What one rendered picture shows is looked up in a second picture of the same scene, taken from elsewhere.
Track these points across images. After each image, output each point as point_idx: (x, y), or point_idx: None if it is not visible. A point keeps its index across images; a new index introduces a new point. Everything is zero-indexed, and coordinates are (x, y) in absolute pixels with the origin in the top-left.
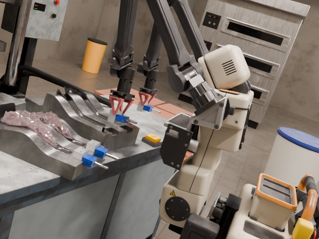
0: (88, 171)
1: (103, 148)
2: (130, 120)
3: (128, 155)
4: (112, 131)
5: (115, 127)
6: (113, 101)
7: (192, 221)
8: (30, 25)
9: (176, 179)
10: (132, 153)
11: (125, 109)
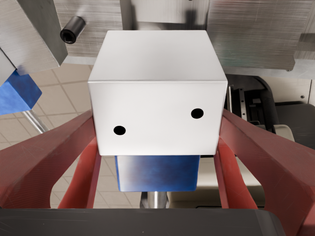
0: None
1: (13, 97)
2: (150, 205)
3: (227, 69)
4: (208, 8)
5: (243, 13)
6: (55, 179)
7: (144, 205)
8: None
9: (214, 194)
10: (260, 70)
11: (220, 189)
